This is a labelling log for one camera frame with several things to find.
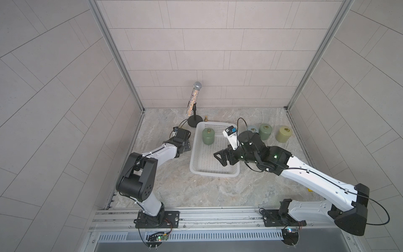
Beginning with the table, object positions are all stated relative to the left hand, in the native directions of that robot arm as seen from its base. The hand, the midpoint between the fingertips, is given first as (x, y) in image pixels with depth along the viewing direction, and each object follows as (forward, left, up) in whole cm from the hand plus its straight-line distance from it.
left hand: (183, 143), depth 96 cm
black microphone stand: (+18, -6, +1) cm, 19 cm away
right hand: (-18, -21, +21) cm, 35 cm away
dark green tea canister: (+6, -51, +6) cm, 52 cm away
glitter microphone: (+17, -7, +22) cm, 29 cm away
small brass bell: (+19, -14, 0) cm, 24 cm away
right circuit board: (-46, -52, -2) cm, 70 cm away
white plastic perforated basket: (-12, -13, -1) cm, 18 cm away
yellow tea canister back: (+3, -62, +7) cm, 62 cm away
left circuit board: (-48, +6, 0) cm, 48 cm away
